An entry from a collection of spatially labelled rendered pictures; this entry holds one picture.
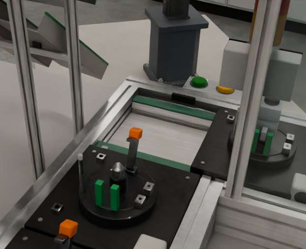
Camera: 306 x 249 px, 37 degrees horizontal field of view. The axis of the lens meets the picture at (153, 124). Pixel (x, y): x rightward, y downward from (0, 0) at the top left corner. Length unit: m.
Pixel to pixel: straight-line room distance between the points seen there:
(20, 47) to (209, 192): 0.43
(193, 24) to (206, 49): 0.34
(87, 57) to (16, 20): 0.32
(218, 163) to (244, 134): 0.16
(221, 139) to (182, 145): 0.11
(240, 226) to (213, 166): 0.12
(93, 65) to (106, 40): 0.56
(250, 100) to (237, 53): 0.08
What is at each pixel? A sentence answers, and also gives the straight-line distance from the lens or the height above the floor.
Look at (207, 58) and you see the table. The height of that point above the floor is 0.86.
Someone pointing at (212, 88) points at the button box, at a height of 0.96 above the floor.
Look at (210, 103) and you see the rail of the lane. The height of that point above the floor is 0.96.
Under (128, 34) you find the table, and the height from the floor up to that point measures 0.86.
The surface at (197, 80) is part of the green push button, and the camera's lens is 1.19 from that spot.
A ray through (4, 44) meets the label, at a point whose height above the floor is 1.10.
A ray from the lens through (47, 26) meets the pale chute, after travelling 0.94.
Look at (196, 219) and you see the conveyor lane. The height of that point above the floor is 0.95.
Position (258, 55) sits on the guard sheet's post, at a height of 1.25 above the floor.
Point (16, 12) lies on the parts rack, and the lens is 0.78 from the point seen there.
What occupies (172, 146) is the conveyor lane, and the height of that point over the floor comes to 0.92.
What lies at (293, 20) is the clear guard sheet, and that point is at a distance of 0.69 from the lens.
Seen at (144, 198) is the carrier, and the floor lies 1.00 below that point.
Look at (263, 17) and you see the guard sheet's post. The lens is 0.68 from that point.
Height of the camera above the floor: 1.56
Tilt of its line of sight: 35 degrees down
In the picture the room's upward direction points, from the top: 3 degrees clockwise
